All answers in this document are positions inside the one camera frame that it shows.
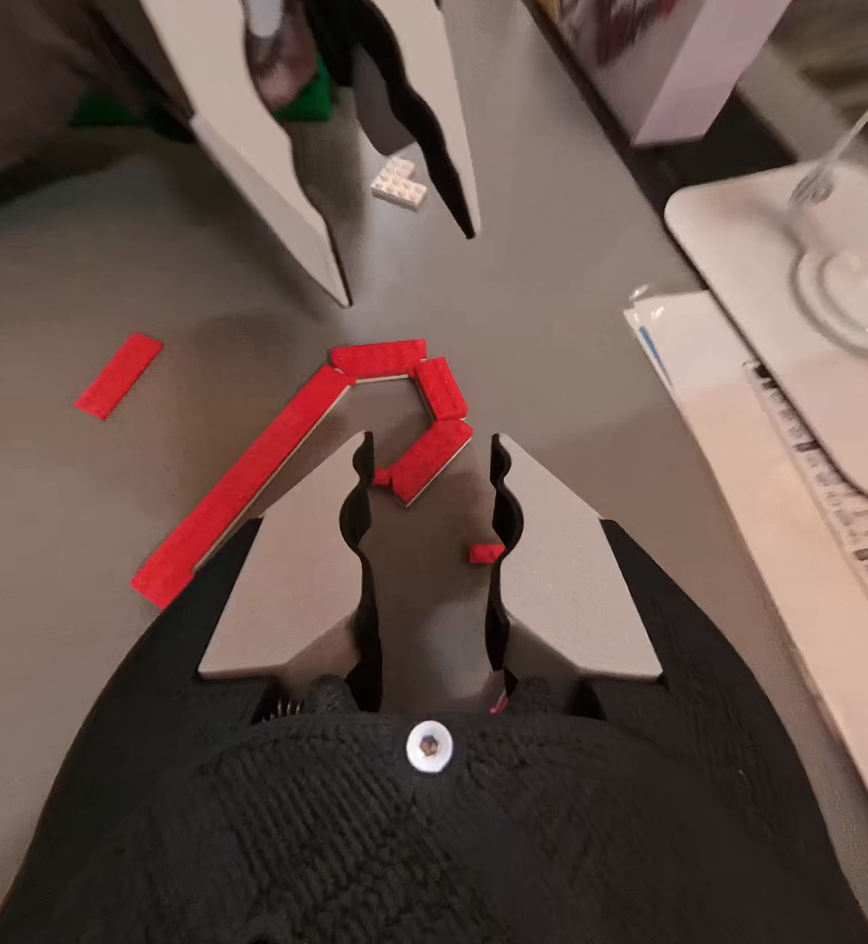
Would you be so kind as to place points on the wooden book stand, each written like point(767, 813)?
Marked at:
point(758, 243)

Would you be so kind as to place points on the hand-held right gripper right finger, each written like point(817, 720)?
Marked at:
point(574, 590)

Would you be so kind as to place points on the small red lego piece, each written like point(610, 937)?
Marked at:
point(484, 554)

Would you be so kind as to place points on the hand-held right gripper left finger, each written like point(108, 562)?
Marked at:
point(286, 590)

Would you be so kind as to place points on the long red lego plate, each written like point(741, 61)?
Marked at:
point(118, 376)

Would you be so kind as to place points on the green plastic bin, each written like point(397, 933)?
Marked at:
point(308, 107)

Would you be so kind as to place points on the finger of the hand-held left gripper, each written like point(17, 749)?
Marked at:
point(234, 110)
point(448, 88)

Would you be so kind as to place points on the red lego plate frame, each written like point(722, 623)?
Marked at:
point(257, 472)

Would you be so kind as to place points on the white lego plate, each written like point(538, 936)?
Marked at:
point(397, 184)

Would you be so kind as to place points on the white lego box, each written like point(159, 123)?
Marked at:
point(699, 74)

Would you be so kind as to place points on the white printed paper sheet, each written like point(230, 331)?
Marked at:
point(736, 479)

